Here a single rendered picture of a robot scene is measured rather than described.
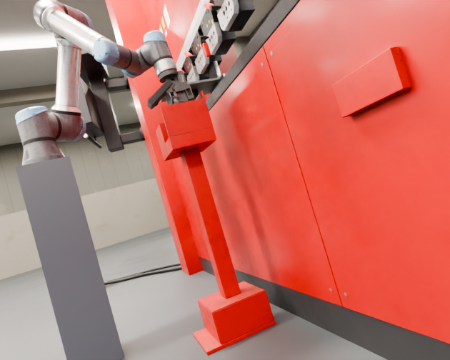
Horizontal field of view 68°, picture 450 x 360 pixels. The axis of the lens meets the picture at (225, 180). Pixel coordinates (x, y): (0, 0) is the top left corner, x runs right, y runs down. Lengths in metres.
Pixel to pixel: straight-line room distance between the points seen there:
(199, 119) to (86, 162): 9.55
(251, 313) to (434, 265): 0.66
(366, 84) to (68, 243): 1.10
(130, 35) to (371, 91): 2.24
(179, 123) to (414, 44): 0.75
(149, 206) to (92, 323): 9.31
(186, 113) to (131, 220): 9.42
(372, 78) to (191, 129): 0.66
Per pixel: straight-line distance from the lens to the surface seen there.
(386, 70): 0.63
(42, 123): 1.47
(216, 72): 1.67
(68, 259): 1.35
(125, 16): 2.78
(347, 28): 0.72
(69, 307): 1.37
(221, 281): 1.21
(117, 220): 10.45
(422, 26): 0.62
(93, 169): 10.60
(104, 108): 3.05
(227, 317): 1.17
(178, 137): 1.13
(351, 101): 0.69
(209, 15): 1.59
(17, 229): 10.54
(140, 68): 1.30
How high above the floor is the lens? 0.47
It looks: 2 degrees up
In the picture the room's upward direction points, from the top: 16 degrees counter-clockwise
